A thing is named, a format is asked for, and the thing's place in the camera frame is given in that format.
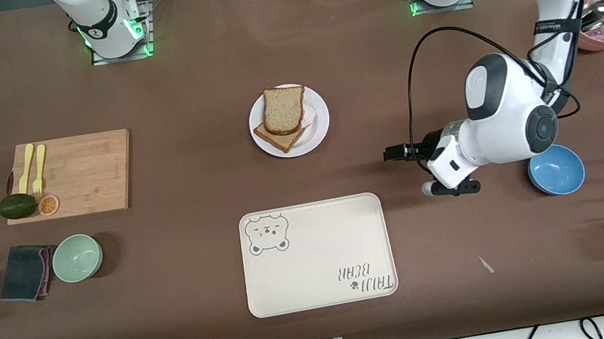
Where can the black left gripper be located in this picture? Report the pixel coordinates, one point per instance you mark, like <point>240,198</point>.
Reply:
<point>429,145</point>

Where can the white round plate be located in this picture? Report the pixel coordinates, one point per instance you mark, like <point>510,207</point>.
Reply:
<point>321,135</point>

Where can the toy fried egg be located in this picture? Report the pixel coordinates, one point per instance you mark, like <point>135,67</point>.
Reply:
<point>311,113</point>

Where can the brown toasted bread slice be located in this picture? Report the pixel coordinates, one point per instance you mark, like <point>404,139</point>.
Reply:
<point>280,143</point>

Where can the pale seeded bread slice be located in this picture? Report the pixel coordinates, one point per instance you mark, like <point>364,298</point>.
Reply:
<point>283,107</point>

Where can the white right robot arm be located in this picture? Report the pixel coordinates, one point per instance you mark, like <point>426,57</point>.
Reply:
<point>101,18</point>

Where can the yellow plastic knife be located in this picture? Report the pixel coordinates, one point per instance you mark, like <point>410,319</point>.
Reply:
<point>26,165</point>

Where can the yellow plastic fork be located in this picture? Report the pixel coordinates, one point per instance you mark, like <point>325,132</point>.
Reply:
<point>39,163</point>

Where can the green avocado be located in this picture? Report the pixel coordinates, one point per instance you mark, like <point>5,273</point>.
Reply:
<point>17,206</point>

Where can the toy orange slice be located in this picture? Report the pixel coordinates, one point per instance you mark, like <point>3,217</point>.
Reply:
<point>48,205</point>

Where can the cream bear print tray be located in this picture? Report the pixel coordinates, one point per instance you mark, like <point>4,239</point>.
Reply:
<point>317,254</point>

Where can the wooden cutting board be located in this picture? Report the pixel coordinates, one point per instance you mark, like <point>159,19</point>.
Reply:
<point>86,176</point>

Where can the small white paper scrap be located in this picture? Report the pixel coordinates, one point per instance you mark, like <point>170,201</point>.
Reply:
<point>485,264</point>

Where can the dark grey folded cloth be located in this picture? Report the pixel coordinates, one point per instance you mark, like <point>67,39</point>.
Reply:
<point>22,273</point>

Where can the blue bowl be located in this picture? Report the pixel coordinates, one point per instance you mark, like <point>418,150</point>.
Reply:
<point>556,174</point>

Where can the mint green bowl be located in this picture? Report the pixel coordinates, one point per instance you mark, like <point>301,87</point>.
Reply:
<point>76,257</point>

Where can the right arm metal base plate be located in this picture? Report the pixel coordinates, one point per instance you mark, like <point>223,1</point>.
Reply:
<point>99,59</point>

